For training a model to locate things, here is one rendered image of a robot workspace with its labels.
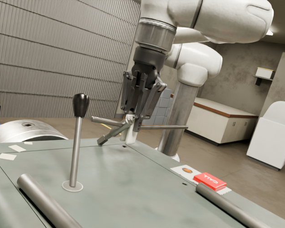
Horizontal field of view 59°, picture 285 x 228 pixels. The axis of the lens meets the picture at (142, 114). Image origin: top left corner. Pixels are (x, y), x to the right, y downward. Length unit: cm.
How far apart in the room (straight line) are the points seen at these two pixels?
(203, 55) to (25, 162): 83
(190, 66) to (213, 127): 551
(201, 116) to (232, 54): 321
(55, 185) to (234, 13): 48
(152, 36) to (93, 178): 32
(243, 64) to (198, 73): 794
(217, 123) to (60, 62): 390
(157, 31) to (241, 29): 18
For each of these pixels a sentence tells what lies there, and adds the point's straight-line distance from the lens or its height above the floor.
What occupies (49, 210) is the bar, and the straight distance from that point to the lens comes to 38.
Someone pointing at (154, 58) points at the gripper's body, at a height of 150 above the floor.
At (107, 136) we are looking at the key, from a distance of 65.
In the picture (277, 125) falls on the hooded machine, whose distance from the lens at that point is 631.
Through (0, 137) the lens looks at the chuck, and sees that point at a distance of 76.
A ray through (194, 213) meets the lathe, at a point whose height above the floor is 126.
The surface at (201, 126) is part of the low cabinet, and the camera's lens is 673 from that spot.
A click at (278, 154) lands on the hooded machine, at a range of 636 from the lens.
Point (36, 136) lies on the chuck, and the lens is 72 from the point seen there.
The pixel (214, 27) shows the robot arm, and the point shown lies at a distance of 60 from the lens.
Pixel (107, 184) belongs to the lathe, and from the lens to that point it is 50.
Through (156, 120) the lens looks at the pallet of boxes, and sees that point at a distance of 619.
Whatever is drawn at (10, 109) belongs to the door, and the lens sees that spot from 490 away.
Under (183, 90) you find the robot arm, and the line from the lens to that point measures 116.
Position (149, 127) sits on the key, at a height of 133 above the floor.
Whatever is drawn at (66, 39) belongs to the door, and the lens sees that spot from 506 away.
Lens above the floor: 149
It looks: 11 degrees down
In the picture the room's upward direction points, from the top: 15 degrees clockwise
